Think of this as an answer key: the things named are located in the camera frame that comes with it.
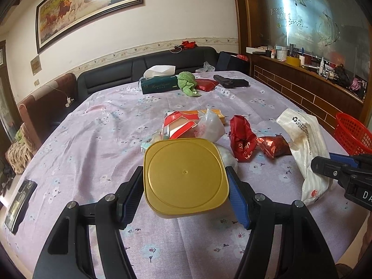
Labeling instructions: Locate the teal toothbrush package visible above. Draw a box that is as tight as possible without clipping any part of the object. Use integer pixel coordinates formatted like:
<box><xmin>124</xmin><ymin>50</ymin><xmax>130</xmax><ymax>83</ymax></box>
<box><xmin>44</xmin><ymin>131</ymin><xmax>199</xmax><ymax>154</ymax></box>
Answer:
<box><xmin>140</xmin><ymin>135</ymin><xmax>163</xmax><ymax>154</ymax></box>

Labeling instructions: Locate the wooden glazed door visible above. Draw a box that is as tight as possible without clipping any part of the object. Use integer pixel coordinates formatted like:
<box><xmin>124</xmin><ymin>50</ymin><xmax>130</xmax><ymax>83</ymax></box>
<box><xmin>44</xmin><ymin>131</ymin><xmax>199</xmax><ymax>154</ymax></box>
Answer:
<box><xmin>0</xmin><ymin>39</ymin><xmax>19</xmax><ymax>152</ymax></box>

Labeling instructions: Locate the pink floral tablecloth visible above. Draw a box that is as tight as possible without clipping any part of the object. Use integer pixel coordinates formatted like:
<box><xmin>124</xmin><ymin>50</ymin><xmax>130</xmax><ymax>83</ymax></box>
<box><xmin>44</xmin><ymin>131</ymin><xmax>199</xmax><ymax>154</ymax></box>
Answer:
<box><xmin>16</xmin><ymin>70</ymin><xmax>367</xmax><ymax>279</ymax></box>

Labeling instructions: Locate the red and white torn carton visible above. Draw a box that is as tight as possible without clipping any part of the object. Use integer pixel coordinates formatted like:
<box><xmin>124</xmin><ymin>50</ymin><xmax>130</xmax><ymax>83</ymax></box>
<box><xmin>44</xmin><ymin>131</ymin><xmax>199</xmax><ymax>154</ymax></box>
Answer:
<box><xmin>162</xmin><ymin>111</ymin><xmax>201</xmax><ymax>140</ymax></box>

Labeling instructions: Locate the white snack wrapper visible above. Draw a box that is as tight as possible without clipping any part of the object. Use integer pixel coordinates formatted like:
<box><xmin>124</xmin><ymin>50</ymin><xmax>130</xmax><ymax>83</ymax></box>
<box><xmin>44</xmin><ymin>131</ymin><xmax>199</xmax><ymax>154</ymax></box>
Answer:
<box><xmin>276</xmin><ymin>108</ymin><xmax>334</xmax><ymax>205</ymax></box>

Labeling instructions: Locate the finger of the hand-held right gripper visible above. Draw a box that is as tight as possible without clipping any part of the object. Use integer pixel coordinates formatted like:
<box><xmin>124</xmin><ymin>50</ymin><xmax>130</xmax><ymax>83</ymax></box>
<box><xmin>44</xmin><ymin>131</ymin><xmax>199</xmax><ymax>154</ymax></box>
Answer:
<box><xmin>310</xmin><ymin>156</ymin><xmax>353</xmax><ymax>184</ymax></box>
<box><xmin>329</xmin><ymin>152</ymin><xmax>372</xmax><ymax>167</ymax></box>

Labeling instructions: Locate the red plastic basket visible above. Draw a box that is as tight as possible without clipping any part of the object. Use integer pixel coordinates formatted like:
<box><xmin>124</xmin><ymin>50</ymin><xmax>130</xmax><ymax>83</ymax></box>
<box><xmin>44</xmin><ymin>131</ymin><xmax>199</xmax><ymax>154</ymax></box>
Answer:
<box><xmin>334</xmin><ymin>112</ymin><xmax>372</xmax><ymax>156</ymax></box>

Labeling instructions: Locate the red flat packet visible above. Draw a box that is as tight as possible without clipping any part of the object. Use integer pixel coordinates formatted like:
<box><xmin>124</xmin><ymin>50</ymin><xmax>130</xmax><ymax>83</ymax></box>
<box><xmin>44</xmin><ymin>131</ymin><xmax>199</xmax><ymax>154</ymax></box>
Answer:
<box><xmin>195</xmin><ymin>78</ymin><xmax>220</xmax><ymax>92</ymax></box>

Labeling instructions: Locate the gold lidded plastic container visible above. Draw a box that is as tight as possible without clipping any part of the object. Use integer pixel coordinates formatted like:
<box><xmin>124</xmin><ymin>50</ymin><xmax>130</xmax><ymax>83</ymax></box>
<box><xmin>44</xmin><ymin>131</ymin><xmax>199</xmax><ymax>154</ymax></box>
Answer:
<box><xmin>144</xmin><ymin>138</ymin><xmax>231</xmax><ymax>218</ymax></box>

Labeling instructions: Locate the black flat device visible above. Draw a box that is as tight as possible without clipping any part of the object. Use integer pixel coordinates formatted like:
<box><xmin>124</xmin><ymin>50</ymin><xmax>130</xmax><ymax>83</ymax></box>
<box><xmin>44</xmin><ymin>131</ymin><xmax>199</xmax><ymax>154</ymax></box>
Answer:
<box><xmin>4</xmin><ymin>179</ymin><xmax>38</xmax><ymax>234</ymax></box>

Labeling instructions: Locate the clear plastic bag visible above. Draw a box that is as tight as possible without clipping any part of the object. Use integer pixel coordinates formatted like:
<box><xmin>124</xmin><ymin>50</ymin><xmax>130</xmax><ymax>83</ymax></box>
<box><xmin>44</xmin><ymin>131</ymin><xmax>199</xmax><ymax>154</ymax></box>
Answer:
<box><xmin>196</xmin><ymin>62</ymin><xmax>216</xmax><ymax>73</ymax></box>
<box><xmin>195</xmin><ymin>108</ymin><xmax>226</xmax><ymax>144</ymax></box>

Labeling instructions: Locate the black leather sofa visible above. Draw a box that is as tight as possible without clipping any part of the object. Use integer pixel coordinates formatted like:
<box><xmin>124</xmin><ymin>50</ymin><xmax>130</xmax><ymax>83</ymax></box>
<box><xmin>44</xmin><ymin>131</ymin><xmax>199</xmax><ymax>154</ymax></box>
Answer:
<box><xmin>76</xmin><ymin>46</ymin><xmax>220</xmax><ymax>111</ymax></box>

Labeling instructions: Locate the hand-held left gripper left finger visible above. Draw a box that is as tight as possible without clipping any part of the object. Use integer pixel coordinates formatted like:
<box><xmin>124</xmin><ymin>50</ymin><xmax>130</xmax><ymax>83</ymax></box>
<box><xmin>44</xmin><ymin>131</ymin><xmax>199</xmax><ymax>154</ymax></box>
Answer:
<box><xmin>33</xmin><ymin>166</ymin><xmax>145</xmax><ymax>279</ymax></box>

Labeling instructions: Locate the brown armchair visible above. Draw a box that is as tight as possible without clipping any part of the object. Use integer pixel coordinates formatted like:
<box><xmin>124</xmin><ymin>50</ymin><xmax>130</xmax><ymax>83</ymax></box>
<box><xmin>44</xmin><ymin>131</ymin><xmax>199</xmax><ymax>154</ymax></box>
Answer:
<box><xmin>6</xmin><ymin>73</ymin><xmax>77</xmax><ymax>175</ymax></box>

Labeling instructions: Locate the etched fish glass panel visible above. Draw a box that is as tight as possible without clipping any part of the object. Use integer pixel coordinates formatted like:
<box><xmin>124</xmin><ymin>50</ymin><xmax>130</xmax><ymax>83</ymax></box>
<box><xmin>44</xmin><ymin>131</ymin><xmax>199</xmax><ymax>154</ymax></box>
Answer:
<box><xmin>256</xmin><ymin>0</ymin><xmax>372</xmax><ymax>64</ymax></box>

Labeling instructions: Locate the black toy pistol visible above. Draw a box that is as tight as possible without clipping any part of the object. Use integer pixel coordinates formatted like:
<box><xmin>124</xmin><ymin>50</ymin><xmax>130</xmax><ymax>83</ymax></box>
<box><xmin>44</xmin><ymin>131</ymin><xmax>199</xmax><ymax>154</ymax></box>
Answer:
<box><xmin>213</xmin><ymin>75</ymin><xmax>250</xmax><ymax>88</ymax></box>

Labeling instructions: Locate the green towel cloth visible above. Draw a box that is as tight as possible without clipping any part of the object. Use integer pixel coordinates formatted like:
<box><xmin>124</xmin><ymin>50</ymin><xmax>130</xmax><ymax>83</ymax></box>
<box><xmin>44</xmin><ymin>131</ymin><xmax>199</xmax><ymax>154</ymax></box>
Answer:
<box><xmin>177</xmin><ymin>71</ymin><xmax>202</xmax><ymax>97</ymax></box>

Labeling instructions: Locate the dark green tissue box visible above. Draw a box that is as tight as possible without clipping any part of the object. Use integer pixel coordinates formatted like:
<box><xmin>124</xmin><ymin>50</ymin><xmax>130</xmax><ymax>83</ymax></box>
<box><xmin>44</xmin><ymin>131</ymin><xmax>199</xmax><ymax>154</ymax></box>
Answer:
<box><xmin>138</xmin><ymin>65</ymin><xmax>180</xmax><ymax>94</ymax></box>

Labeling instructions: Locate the clear plastic bag on sofa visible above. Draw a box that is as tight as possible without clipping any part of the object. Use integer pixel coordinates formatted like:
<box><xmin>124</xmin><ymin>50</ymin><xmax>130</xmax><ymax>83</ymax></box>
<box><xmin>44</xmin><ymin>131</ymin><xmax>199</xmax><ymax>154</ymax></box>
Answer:
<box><xmin>196</xmin><ymin>62</ymin><xmax>216</xmax><ymax>73</ymax></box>

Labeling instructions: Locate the framed horse painting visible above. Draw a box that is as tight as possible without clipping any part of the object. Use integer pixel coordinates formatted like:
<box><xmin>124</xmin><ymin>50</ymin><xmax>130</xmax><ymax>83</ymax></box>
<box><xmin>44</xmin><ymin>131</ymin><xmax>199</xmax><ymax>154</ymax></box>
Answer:
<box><xmin>35</xmin><ymin>0</ymin><xmax>145</xmax><ymax>54</ymax></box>

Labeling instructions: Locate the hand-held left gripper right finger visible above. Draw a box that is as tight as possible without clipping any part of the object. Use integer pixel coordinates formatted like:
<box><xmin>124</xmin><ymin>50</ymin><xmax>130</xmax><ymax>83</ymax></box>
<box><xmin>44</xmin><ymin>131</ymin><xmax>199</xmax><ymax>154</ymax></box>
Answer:
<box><xmin>225</xmin><ymin>166</ymin><xmax>339</xmax><ymax>279</ymax></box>

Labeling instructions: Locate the large red foil wrapper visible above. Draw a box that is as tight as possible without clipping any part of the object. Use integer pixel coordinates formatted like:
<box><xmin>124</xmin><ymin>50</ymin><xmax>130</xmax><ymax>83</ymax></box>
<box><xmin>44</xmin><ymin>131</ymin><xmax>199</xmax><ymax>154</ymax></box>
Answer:
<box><xmin>228</xmin><ymin>115</ymin><xmax>258</xmax><ymax>162</ymax></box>

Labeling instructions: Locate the small red foil wrapper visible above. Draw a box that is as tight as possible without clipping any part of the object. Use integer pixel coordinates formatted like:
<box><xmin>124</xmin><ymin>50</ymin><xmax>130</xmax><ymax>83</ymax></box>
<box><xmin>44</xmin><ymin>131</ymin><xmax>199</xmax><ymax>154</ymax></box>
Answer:
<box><xmin>256</xmin><ymin>136</ymin><xmax>292</xmax><ymax>159</ymax></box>

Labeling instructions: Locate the orange cardboard box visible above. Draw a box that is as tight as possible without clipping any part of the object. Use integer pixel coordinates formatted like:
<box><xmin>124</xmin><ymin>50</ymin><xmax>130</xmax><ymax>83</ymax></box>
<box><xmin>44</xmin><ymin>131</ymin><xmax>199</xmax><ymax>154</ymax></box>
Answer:
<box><xmin>180</xmin><ymin>109</ymin><xmax>226</xmax><ymax>125</ymax></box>

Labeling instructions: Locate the black bag on counter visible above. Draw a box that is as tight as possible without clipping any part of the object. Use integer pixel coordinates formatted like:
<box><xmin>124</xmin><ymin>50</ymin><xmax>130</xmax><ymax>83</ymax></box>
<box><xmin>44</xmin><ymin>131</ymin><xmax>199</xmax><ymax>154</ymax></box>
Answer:
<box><xmin>334</xmin><ymin>64</ymin><xmax>352</xmax><ymax>88</ymax></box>

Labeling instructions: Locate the small framed wall plaque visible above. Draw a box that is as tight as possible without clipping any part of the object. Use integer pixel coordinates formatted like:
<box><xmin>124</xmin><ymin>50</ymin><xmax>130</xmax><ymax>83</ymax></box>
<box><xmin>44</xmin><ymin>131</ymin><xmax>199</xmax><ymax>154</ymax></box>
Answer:
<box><xmin>30</xmin><ymin>55</ymin><xmax>41</xmax><ymax>74</ymax></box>

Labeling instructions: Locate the dark blue paper bag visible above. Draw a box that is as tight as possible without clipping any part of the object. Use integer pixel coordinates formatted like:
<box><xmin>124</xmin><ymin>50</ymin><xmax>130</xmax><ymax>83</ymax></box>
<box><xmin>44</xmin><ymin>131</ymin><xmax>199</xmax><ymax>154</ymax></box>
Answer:
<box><xmin>216</xmin><ymin>51</ymin><xmax>250</xmax><ymax>76</ymax></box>

